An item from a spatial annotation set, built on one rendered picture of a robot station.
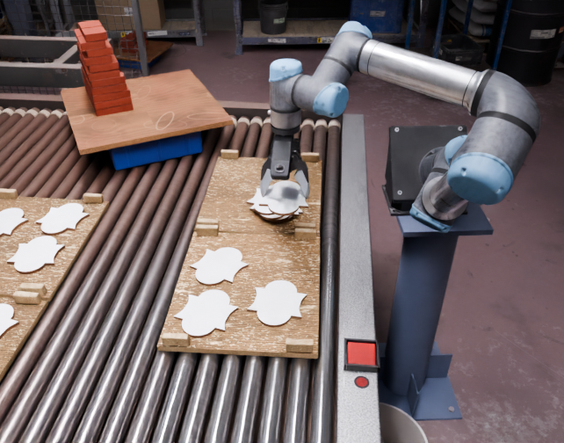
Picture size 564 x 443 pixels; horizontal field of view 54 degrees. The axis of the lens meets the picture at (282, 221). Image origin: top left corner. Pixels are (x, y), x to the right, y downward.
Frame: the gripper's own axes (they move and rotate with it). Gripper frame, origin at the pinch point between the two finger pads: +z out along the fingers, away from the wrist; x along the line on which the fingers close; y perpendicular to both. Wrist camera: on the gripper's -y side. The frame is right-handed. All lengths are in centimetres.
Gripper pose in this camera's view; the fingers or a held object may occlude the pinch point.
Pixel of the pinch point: (285, 197)
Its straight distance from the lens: 144.4
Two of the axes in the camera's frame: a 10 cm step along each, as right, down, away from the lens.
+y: 0.9, -5.8, 8.1
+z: 0.0, 8.2, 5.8
